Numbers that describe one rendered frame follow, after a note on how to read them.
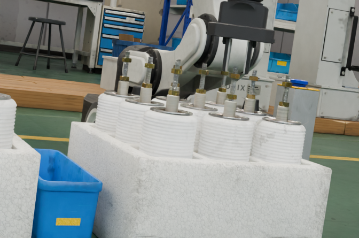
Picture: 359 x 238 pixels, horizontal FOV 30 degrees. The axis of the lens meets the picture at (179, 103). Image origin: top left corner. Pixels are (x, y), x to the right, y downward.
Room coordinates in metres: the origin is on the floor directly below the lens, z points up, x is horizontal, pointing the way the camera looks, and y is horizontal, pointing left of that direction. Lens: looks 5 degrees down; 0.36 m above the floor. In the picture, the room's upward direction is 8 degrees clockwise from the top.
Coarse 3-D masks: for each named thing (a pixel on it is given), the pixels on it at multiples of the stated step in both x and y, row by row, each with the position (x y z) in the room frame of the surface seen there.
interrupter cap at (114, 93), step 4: (104, 92) 1.37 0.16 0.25; (108, 92) 1.39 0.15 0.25; (112, 92) 1.40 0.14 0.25; (116, 92) 1.41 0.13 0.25; (116, 96) 1.34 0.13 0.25; (120, 96) 1.34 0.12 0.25; (124, 96) 1.34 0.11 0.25; (128, 96) 1.35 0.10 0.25; (132, 96) 1.35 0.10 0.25; (136, 96) 1.36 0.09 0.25
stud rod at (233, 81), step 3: (234, 66) 1.22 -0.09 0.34; (234, 69) 1.22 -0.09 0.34; (237, 69) 1.22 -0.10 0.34; (234, 72) 1.22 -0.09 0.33; (237, 72) 1.22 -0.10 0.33; (231, 81) 1.22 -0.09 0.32; (234, 81) 1.22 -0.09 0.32; (231, 84) 1.22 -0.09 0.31; (234, 84) 1.22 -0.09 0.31; (231, 87) 1.22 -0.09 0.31; (234, 87) 1.22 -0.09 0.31; (231, 90) 1.22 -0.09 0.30; (234, 90) 1.22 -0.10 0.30; (231, 93) 1.22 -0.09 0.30; (234, 93) 1.22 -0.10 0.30; (231, 99) 1.22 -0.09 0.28
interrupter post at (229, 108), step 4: (224, 104) 1.22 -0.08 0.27; (228, 104) 1.21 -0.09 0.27; (232, 104) 1.21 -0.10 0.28; (236, 104) 1.22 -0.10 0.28; (224, 108) 1.22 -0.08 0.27; (228, 108) 1.21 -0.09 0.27; (232, 108) 1.21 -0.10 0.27; (224, 112) 1.22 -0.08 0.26; (228, 112) 1.21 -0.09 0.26; (232, 112) 1.21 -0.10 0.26; (228, 116) 1.21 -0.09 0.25; (232, 116) 1.21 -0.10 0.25
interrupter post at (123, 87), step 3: (120, 81) 1.37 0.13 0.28; (123, 81) 1.37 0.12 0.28; (126, 81) 1.38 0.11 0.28; (120, 84) 1.37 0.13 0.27; (123, 84) 1.37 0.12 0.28; (126, 84) 1.37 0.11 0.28; (120, 87) 1.37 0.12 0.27; (123, 87) 1.37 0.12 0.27; (126, 87) 1.37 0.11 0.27; (120, 90) 1.37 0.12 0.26; (123, 90) 1.37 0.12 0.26; (126, 90) 1.37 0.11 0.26; (117, 93) 1.38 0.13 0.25; (120, 93) 1.37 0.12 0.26; (123, 93) 1.37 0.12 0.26; (126, 93) 1.37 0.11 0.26
